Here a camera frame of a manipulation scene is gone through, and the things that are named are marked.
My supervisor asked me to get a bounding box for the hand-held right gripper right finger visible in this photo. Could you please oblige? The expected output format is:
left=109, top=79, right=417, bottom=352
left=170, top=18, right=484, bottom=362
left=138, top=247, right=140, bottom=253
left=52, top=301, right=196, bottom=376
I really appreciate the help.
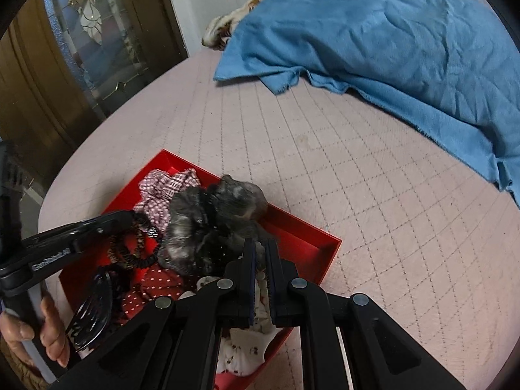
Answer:
left=265, top=238, right=468, bottom=390

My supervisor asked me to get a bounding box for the blue cloth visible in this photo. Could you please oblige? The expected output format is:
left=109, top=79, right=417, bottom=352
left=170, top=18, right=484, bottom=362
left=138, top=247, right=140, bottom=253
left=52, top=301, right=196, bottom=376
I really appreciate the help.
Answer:
left=214, top=0, right=520, bottom=207

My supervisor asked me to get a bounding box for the red box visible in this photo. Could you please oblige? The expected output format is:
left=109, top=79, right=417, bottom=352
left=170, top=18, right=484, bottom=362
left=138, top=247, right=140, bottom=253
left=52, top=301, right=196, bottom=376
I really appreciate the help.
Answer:
left=59, top=149, right=343, bottom=390

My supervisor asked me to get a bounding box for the red dotted scrunchie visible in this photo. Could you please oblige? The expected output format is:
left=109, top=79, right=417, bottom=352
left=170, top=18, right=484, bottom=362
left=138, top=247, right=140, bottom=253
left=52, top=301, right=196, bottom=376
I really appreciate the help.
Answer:
left=120, top=264, right=201, bottom=322

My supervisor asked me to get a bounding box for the grey scrunchie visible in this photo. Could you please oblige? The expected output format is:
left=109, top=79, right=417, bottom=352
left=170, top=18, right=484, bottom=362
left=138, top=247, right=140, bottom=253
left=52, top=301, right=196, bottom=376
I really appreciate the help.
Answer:
left=156, top=174, right=271, bottom=276

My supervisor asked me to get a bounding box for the black hair claw clip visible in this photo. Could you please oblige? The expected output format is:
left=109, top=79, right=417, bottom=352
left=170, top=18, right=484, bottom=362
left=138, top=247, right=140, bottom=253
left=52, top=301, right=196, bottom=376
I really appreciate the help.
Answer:
left=65, top=265, right=123, bottom=353

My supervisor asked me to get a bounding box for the white printed scrunchie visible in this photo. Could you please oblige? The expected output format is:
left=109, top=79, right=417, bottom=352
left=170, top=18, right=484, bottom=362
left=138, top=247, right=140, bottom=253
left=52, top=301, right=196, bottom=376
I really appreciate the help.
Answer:
left=179, top=275, right=279, bottom=378

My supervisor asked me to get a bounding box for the brown patterned cloth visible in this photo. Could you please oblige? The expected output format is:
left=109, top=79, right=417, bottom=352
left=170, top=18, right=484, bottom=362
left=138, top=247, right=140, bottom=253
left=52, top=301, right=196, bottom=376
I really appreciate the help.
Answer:
left=201, top=0, right=278, bottom=52

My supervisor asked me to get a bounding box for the person's left forearm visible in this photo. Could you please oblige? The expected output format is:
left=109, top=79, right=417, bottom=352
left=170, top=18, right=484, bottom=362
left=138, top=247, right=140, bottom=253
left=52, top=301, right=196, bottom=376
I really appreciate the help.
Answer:
left=0, top=339, right=55, bottom=390

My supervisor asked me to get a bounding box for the person's left hand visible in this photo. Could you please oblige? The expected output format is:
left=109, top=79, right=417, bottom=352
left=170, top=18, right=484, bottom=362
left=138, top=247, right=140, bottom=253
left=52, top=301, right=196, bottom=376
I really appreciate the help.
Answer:
left=0, top=293, right=71, bottom=369

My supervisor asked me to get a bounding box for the red checked scrunchie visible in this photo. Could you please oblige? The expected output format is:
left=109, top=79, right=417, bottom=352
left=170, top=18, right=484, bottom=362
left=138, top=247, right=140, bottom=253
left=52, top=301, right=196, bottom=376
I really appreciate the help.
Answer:
left=134, top=167, right=201, bottom=233

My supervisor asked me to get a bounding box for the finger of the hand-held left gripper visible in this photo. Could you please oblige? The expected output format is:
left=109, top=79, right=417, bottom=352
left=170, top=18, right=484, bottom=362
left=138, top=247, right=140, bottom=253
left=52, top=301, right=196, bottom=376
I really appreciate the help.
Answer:
left=78, top=210, right=137, bottom=249

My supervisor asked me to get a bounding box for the wooden door with glass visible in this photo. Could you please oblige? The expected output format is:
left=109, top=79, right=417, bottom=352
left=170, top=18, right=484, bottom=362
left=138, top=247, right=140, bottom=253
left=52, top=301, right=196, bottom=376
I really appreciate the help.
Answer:
left=0, top=0, right=190, bottom=198

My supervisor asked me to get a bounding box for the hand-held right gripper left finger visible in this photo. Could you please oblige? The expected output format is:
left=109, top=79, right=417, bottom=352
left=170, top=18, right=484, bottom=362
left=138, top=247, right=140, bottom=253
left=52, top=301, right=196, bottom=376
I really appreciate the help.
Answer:
left=57, top=238, right=257, bottom=390

